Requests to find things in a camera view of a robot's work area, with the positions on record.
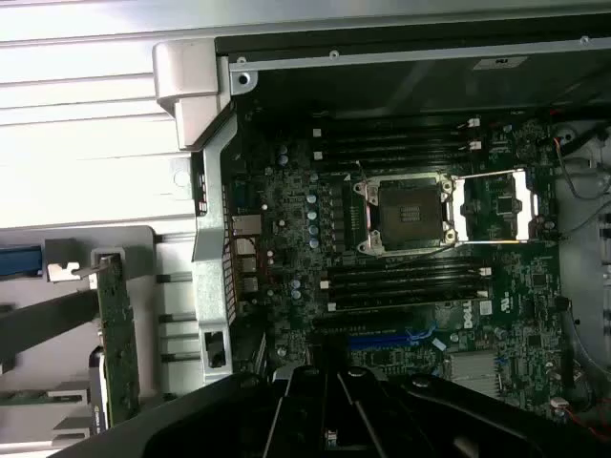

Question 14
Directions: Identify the grey parts rack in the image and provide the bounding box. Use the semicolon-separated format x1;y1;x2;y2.
0;224;158;458

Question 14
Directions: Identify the black long expansion slot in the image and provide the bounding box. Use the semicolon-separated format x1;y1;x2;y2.
310;314;415;331

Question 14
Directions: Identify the CPU socket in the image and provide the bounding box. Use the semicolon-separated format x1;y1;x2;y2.
352;172;458;258

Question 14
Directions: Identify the silver chipset heatsink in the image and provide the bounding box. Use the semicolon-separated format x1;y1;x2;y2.
448;351;502;397

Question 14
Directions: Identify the blue expansion slot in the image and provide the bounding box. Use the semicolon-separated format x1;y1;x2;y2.
347;333;412;352

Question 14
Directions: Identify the metal socket cover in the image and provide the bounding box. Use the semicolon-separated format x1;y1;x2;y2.
452;169;540;245

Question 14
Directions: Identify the beige case handle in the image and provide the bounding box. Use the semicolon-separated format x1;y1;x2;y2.
152;40;235;152

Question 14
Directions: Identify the open black PC case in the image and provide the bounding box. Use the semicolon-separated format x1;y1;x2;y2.
152;11;611;452

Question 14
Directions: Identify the blue disk caddy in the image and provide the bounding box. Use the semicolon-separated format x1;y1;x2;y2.
0;243;45;279

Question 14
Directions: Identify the green RAM stick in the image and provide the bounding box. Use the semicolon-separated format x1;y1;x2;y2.
0;389;56;407

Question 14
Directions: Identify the green motherboard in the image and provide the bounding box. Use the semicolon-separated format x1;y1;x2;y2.
228;102;581;426

